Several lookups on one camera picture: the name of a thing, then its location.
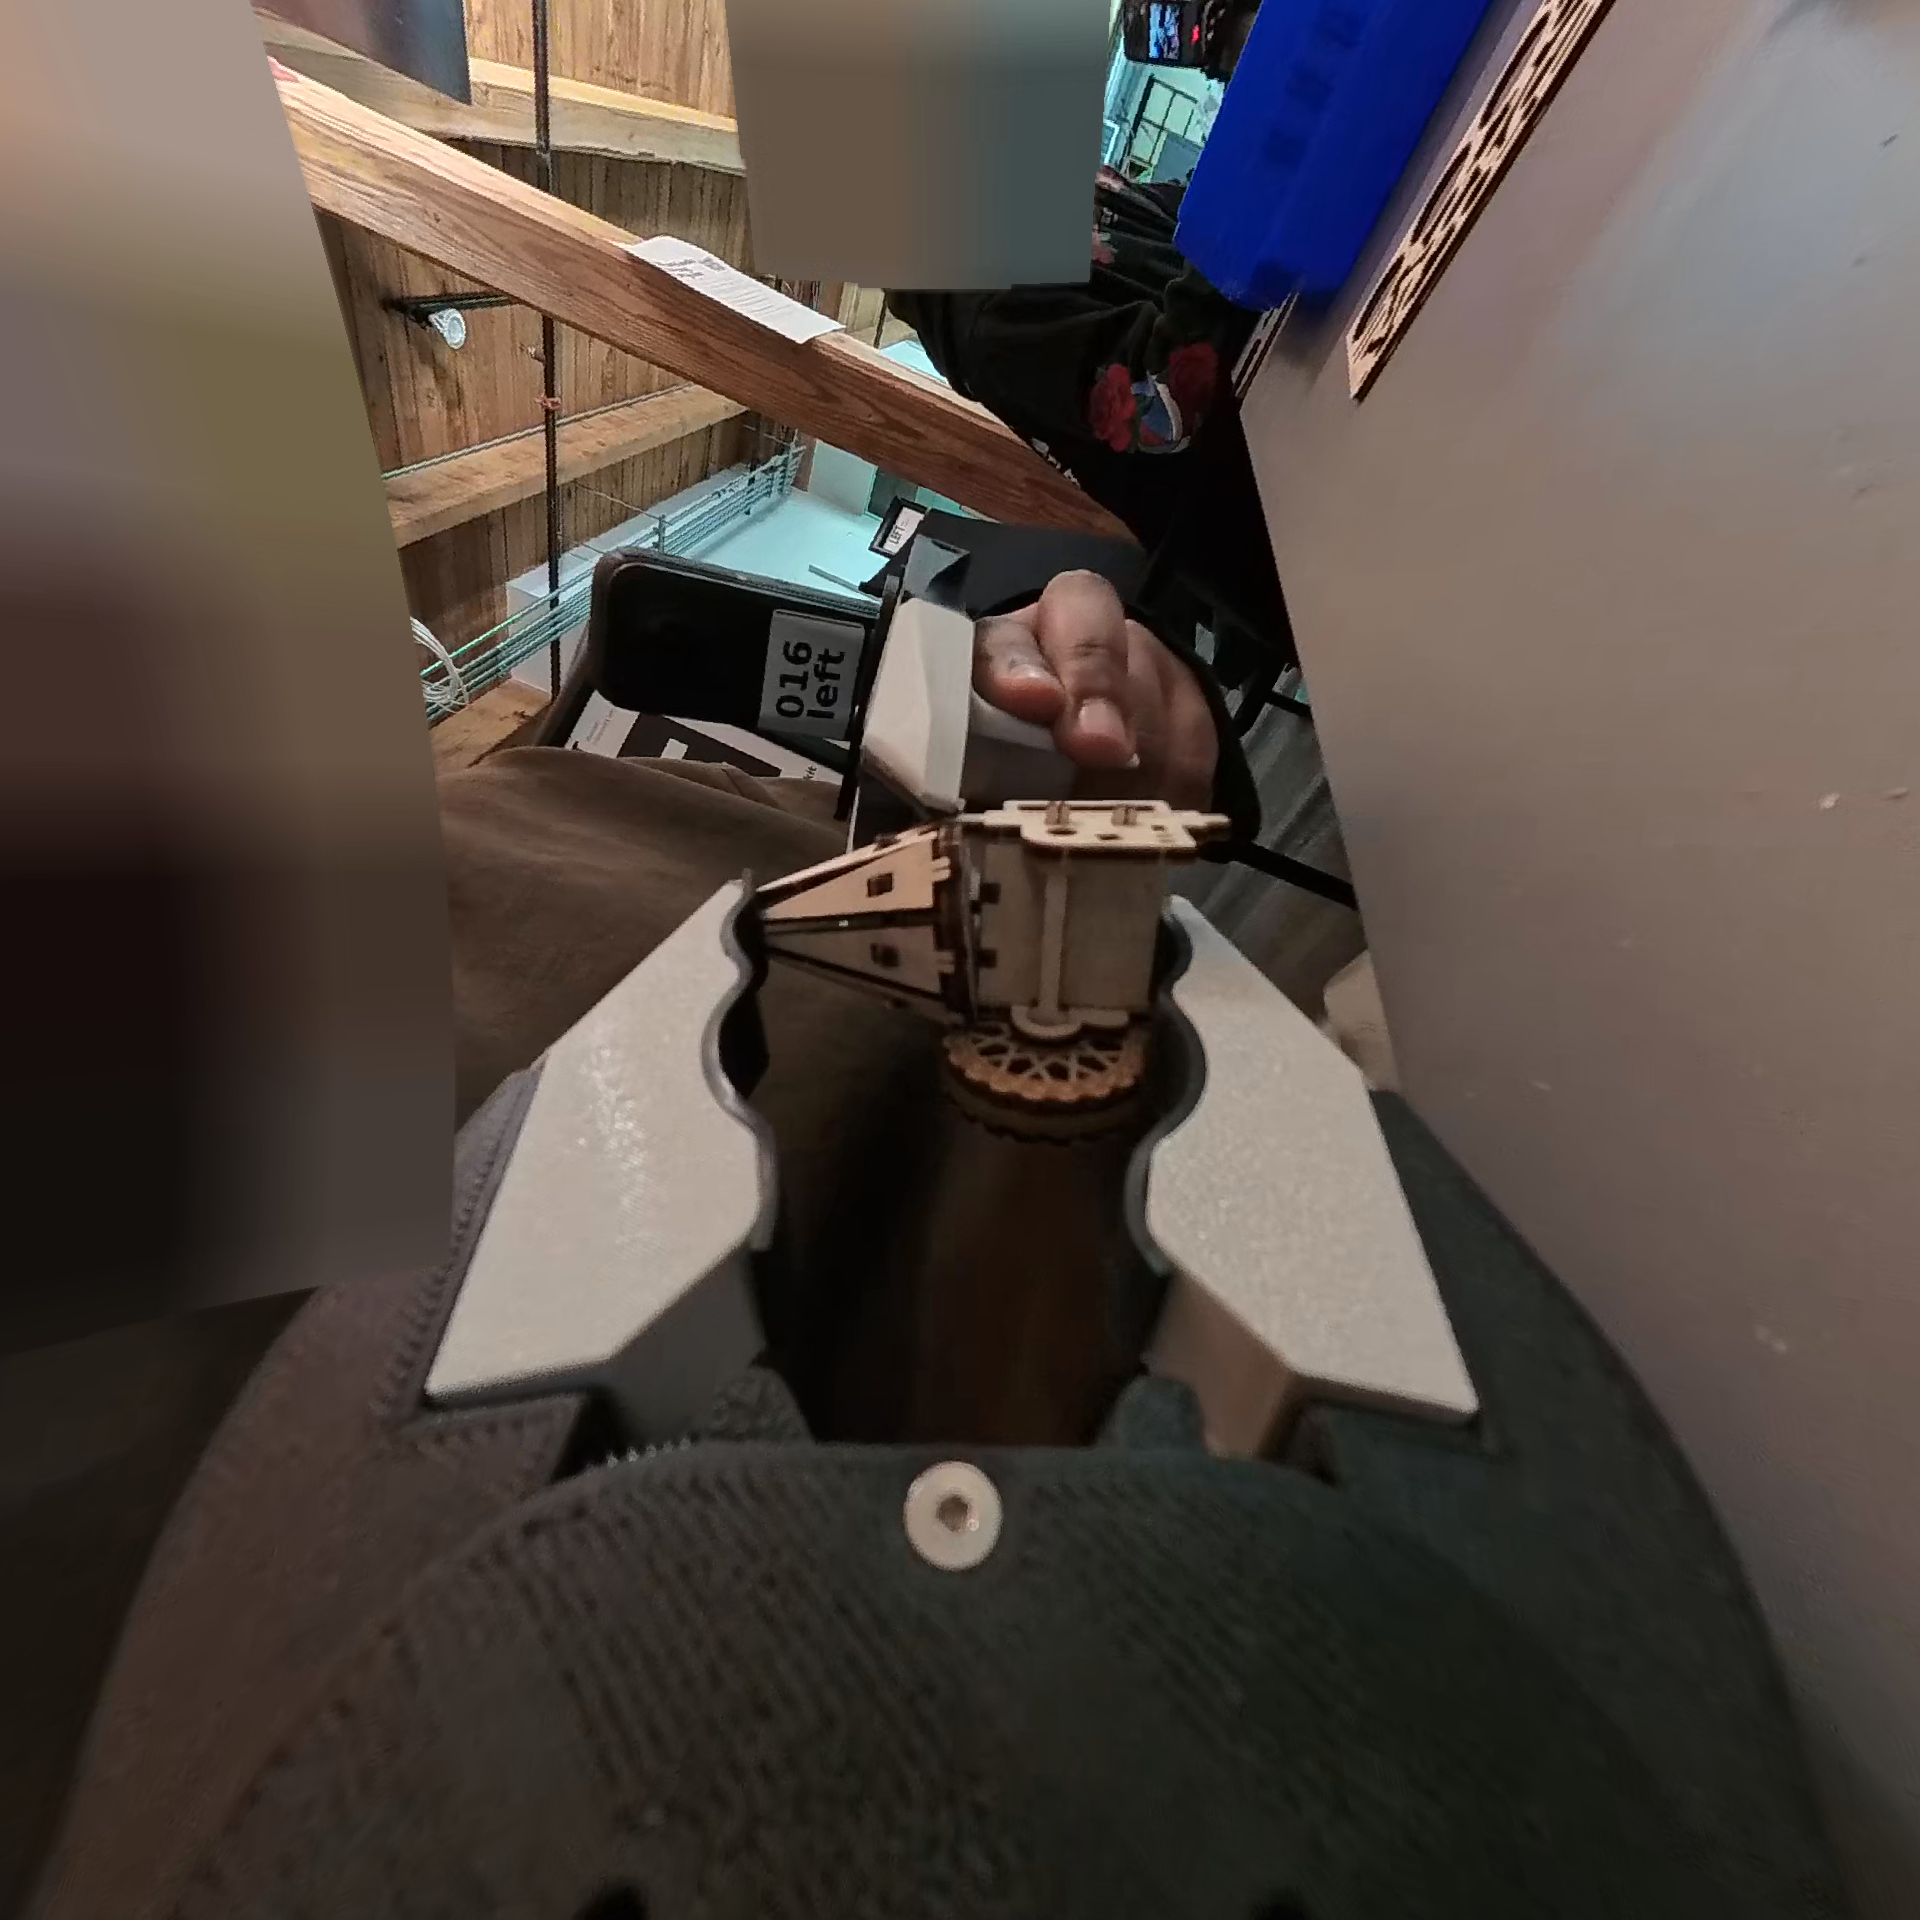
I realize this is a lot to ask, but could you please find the white cable bundle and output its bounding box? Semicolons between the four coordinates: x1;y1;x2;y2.
410;613;501;724

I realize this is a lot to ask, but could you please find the thin metal rod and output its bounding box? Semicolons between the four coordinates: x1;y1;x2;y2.
529;0;570;694

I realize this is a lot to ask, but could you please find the long wooden puzzle sheet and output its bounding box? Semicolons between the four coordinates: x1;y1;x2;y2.
1342;0;1615;405

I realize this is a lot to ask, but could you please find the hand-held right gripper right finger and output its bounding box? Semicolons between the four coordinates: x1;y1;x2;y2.
1129;896;1482;1455

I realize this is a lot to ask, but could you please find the blue plastic bin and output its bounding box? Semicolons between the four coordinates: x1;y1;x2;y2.
1173;0;1505;313

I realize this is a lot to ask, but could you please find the person's left hand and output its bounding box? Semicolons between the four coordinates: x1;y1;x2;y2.
970;566;1250;817

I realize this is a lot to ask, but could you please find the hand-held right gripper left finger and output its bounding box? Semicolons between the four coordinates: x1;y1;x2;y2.
421;878;778;1430

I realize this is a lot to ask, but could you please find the person's lap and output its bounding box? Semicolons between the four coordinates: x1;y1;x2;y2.
438;743;963;1442

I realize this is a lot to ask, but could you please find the wooden puzzle vehicle model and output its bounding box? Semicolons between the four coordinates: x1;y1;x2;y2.
749;798;1234;1129

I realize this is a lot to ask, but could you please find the grey desk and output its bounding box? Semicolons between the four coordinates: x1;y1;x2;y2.
1236;0;1920;1920

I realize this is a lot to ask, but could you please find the wooden handrail beam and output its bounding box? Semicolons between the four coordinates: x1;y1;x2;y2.
274;66;1129;544

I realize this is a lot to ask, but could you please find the white paper sheet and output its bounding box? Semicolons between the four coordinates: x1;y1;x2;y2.
623;233;846;344

